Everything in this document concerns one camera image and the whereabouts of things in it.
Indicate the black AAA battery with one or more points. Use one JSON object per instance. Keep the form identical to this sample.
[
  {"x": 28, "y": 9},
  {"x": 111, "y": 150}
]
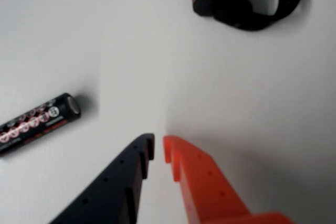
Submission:
[{"x": 34, "y": 124}]

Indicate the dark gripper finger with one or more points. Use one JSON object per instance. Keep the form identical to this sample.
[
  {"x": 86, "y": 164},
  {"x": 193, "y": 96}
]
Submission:
[{"x": 113, "y": 187}]

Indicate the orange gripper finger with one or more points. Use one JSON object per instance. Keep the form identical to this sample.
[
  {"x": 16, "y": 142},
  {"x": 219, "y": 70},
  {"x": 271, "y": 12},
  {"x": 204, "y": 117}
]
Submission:
[{"x": 207, "y": 187}]

